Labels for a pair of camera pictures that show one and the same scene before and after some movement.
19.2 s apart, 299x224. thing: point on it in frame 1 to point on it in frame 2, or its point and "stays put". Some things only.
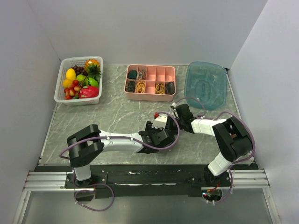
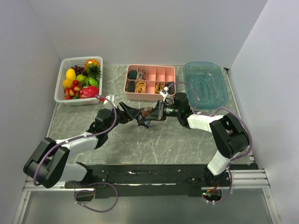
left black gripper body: [157, 150] to [119, 115]
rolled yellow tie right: [160, 88] stays put
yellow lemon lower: [67, 82] stays put
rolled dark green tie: [132, 74] stays put
